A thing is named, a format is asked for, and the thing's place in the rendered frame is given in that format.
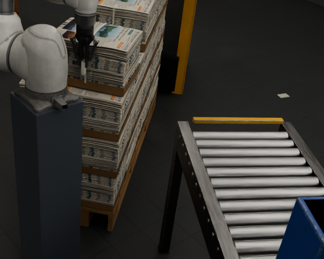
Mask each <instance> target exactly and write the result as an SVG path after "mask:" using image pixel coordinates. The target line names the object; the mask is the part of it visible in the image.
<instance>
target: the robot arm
mask: <svg viewBox="0 0 324 259"><path fill-rule="evenodd" d="M46 1H49V2H52V3H56V4H65V5H69V6H71V7H73V8H74V9H75V23H76V34H75V36H72V37H71V38H70V41H71V42H72V45H73V50H74V54H75V58H76V59H78V60H79V67H81V75H82V76H84V75H85V74H86V68H88V62H89V61H91V60H92V59H93V57H94V53H95V50H96V47H97V45H98V44H99V41H97V40H96V39H95V37H94V25H95V23H96V10H97V7H98V2H99V0H46ZM76 39H77V41H78V42H79V52H78V47H77V42H76ZM92 41H93V48H92V51H91V55H90V57H89V45H90V43H91V42H92ZM84 45H85V59H83V48H84ZM0 71H5V72H10V73H14V74H16V75H17V76H19V77H20V78H21V79H23V80H25V87H22V88H17V89H15V90H14V94H15V95H17V96H19V97H21V98H22V99H23V100H24V101H25V102H26V103H27V104H28V105H30V106H31V107H32V108H33V110H34V112H35V113H42V112H44V111H46V110H49V109H52V108H55V107H56V108H58V109H60V110H67V104H69V103H75V102H78V101H79V97H78V96H76V95H74V94H73V93H71V92H70V91H69V90H68V89H67V78H68V55H67V48H66V44H65V41H64V39H63V36H62V34H61V33H60V31H59V30H57V29H56V28H55V27H53V26H51V25H47V24H37V25H33V26H30V27H29V28H27V29H26V30H25V31H23V27H22V24H21V19H20V18H19V16H18V15H17V14H16V13H15V12H14V0H0Z"/></svg>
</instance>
